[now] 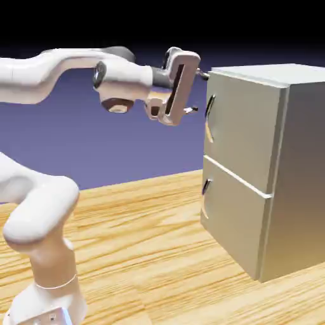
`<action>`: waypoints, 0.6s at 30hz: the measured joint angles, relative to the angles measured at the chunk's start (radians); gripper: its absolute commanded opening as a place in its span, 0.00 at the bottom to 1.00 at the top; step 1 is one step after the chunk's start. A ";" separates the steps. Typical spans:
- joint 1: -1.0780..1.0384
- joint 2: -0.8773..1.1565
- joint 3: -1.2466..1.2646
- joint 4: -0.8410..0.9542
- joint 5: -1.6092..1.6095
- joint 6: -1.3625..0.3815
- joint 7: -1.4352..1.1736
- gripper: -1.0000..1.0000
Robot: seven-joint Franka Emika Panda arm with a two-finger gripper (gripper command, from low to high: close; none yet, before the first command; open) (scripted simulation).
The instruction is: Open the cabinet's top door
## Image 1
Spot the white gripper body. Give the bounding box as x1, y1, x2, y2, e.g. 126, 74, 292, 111
159, 50, 201, 127

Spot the large grey cabinet door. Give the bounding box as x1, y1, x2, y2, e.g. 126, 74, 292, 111
203, 71, 290, 196

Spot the grey metal cabinet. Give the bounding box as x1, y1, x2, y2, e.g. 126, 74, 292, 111
199, 63, 325, 284

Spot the small grey cabinet door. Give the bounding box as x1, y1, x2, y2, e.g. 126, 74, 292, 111
199, 156, 273, 281

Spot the long curved metal handle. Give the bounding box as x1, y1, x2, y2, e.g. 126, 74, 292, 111
204, 94, 217, 143

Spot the short curved metal handle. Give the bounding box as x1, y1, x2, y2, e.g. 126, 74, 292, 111
201, 178, 213, 220

